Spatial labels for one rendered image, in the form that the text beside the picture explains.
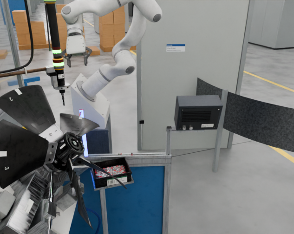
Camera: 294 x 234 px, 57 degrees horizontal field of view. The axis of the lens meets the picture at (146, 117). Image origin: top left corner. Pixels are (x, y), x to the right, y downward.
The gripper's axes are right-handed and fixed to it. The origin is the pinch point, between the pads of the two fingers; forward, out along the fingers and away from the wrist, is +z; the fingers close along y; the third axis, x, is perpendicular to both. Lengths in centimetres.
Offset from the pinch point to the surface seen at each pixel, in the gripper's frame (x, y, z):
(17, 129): 40, 14, 40
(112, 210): -70, -3, 84
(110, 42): -703, 29, -378
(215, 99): -20, -76, 23
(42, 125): 17.3, 13.7, 34.6
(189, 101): -19, -60, 23
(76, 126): -3.4, 3.7, 32.9
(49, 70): 30.1, 5.5, 15.2
